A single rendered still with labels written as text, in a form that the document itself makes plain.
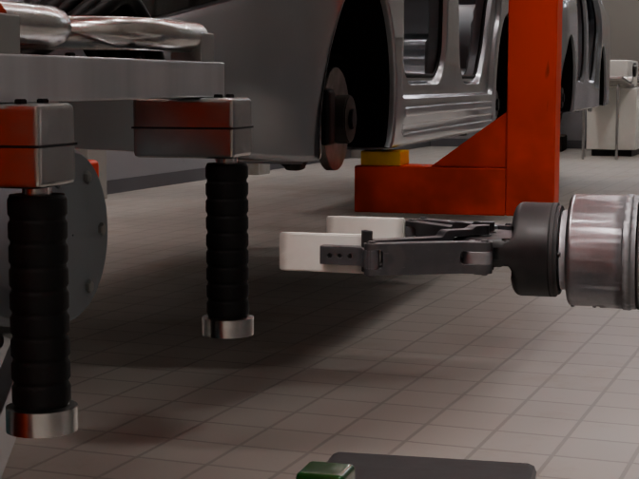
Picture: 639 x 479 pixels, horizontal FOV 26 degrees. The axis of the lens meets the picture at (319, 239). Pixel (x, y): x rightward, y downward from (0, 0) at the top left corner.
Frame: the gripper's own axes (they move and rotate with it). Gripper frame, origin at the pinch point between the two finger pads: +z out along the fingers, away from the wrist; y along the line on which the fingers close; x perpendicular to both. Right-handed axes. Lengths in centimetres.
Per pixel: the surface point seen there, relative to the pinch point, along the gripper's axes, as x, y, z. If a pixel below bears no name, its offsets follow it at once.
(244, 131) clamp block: 9.1, 0.3, 6.5
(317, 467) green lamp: -17.1, -7.3, -2.0
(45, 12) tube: 17.6, -28.9, 9.8
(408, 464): -49, 107, 15
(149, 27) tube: 17.4, -10.2, 10.5
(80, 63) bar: 14.5, -24.6, 9.5
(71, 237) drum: 1.8, -17.3, 14.0
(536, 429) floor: -83, 270, 14
